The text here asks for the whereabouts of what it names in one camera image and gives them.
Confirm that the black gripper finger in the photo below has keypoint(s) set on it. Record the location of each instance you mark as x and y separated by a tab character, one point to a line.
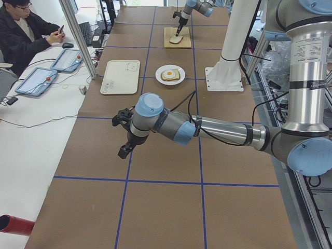
124	151
178	30

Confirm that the wooden cutting board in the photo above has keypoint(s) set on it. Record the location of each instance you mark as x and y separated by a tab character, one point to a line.
170	31

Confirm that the seated person black jacket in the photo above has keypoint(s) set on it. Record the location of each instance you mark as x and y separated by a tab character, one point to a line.
25	34

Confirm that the black keyboard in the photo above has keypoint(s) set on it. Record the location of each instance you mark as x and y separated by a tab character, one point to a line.
86	32

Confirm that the cream bear tray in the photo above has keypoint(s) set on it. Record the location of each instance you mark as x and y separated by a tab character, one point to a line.
121	77

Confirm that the aluminium frame post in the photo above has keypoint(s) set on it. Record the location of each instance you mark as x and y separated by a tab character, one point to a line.
78	37

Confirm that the black computer mouse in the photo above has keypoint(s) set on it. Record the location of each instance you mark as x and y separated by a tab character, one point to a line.
67	45

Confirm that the far blue teach pendant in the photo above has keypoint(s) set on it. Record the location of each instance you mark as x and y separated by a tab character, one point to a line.
67	61

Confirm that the blue teach pendant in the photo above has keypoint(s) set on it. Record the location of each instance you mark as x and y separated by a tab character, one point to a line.
67	61
37	82

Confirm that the white round plate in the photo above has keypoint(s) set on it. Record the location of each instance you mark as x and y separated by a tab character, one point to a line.
166	67

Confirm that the white camera stand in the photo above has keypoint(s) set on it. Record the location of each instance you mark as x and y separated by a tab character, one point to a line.
226	73

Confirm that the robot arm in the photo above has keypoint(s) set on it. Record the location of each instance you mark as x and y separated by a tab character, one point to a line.
302	143
203	7

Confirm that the red cylinder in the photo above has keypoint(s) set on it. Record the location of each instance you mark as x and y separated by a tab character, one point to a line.
16	225

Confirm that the fried egg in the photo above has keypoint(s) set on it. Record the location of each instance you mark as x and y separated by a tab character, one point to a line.
169	74

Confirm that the near blue teach pendant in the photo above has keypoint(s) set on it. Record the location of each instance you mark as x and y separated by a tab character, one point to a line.
37	82

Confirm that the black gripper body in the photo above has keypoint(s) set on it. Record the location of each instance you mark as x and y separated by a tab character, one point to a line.
133	140
182	22

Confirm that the bread slice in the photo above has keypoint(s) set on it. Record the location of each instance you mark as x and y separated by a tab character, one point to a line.
177	77
175	39

